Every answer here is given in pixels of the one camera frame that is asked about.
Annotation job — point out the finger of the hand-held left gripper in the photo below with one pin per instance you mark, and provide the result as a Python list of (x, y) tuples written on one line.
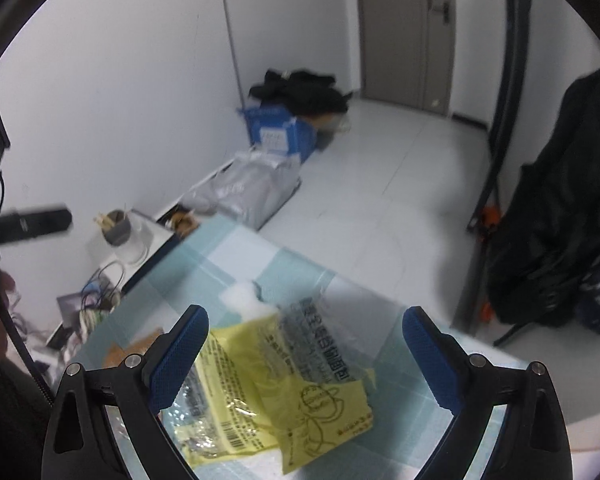
[(35, 222)]

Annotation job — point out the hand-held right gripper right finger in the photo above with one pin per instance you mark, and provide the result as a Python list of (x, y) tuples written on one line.
[(430, 360)]

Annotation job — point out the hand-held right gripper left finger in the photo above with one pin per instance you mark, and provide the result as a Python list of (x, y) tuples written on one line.
[(177, 360)]

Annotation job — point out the yellow wrapper with barcode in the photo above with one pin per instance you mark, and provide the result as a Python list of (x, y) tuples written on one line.
[(220, 425)]

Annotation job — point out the yellow wrapper with drawing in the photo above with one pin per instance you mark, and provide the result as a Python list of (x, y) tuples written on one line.
[(330, 410)]

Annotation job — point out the person's left forearm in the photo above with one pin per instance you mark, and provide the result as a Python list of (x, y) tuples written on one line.
[(10, 420)]

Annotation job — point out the brown sachet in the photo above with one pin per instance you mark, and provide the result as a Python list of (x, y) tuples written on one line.
[(130, 347)]

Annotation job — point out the crumpled white tissue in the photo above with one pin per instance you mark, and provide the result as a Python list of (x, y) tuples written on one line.
[(245, 302)]

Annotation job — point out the dark small box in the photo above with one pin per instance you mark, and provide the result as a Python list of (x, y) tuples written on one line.
[(71, 310)]

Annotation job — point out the white translucent cup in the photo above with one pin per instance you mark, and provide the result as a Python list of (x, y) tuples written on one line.
[(136, 247)]

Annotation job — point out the white side table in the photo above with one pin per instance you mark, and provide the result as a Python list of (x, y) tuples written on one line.
[(155, 240)]

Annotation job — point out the brown snack bag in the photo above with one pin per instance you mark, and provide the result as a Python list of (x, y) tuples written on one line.
[(184, 222)]

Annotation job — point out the orange clip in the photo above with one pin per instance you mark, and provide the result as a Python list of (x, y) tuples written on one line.
[(491, 220)]

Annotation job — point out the grey plastic mailer bag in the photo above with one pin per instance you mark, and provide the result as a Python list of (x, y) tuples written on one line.
[(252, 187)]

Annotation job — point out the black jacket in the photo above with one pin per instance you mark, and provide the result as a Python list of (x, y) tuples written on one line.
[(560, 200)]

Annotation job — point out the blue cardboard box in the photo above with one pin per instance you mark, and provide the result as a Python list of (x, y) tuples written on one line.
[(280, 132)]

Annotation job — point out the brown cardboard box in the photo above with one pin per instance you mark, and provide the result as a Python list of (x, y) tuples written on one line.
[(332, 122)]

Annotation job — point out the black clothes pile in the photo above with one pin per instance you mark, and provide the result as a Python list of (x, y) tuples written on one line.
[(300, 92)]

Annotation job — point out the grey door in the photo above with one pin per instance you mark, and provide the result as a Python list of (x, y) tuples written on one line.
[(405, 35)]

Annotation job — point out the white wall conduit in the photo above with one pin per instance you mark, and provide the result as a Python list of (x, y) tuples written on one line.
[(232, 50)]

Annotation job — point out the black metal frame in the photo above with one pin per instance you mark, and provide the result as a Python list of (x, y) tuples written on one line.
[(510, 85)]

